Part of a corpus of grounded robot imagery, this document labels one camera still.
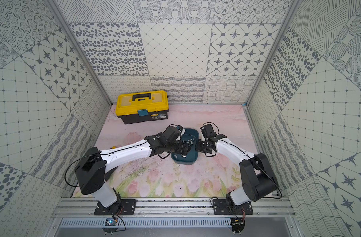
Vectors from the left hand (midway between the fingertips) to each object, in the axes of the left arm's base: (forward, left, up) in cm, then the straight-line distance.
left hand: (187, 144), depth 82 cm
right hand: (+1, -6, -8) cm, 10 cm away
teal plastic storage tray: (-2, -3, -13) cm, 13 cm away
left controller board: (-35, +38, -15) cm, 54 cm away
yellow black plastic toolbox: (+27, +31, +3) cm, 41 cm away
